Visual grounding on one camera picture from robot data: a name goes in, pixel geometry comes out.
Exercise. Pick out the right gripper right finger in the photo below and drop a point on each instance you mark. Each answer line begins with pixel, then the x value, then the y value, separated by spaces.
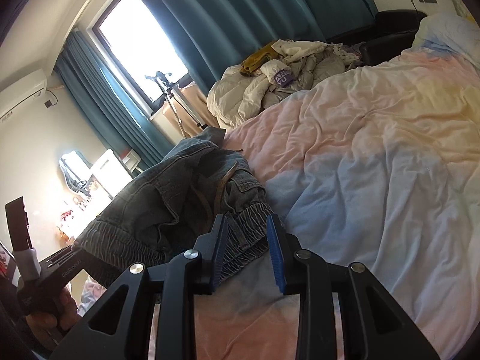
pixel 344 312

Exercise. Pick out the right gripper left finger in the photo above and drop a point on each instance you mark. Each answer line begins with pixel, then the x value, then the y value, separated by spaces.
pixel 118 325

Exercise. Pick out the grey denim jeans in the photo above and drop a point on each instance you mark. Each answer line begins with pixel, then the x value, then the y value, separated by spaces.
pixel 180 209

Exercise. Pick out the person left hand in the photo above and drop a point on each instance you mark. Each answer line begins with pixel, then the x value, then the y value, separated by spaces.
pixel 42 324

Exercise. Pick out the white dresser desk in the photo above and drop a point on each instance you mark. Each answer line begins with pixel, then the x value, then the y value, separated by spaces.
pixel 79 210

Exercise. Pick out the vanity mirror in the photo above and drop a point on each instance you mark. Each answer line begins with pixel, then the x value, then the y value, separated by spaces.
pixel 76 172

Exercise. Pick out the white chair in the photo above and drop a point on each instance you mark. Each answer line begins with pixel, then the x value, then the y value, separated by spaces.
pixel 111 173

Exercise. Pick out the left teal curtain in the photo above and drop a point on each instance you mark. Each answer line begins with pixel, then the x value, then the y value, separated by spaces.
pixel 115 117

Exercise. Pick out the teal curtain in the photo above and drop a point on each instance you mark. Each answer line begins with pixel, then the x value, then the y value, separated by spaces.
pixel 115 117
pixel 211 35

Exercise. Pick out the pastel tie-dye duvet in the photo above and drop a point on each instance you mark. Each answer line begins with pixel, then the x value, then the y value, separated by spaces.
pixel 378 165

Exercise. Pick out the white air conditioner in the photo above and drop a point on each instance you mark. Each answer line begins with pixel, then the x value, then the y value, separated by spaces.
pixel 30 87

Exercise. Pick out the silver tripod stand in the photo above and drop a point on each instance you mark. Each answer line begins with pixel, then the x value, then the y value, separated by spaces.
pixel 171 93

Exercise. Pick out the mustard yellow garment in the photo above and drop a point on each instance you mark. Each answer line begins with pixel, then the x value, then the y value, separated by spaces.
pixel 254 61

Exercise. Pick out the cream puffer jacket pile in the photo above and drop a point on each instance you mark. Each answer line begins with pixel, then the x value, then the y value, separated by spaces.
pixel 300 66

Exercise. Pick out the right teal curtain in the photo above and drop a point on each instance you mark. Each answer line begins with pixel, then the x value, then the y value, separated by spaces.
pixel 211 35

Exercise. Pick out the black armchair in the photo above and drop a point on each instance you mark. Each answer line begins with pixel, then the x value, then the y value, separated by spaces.
pixel 392 32

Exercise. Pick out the pastel pillow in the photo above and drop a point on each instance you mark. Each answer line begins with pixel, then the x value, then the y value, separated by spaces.
pixel 448 33

